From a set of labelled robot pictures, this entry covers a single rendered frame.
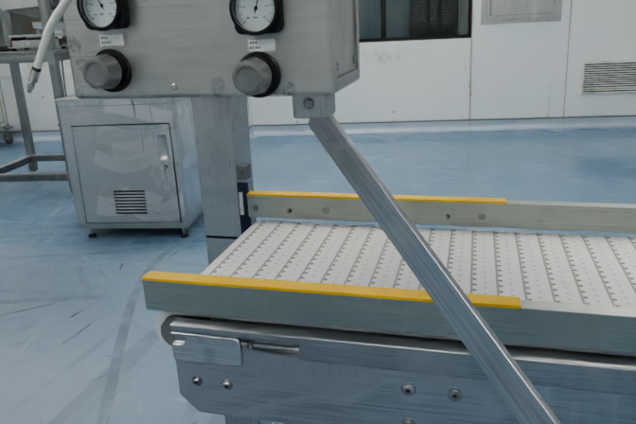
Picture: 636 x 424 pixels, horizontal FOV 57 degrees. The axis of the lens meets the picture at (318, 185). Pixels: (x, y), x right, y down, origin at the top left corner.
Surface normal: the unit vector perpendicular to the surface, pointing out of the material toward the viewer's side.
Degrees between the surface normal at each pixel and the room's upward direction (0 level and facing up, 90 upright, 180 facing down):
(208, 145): 90
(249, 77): 90
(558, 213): 90
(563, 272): 0
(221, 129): 90
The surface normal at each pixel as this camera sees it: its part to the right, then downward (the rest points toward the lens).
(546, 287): -0.05, -0.96
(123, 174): -0.11, 0.28
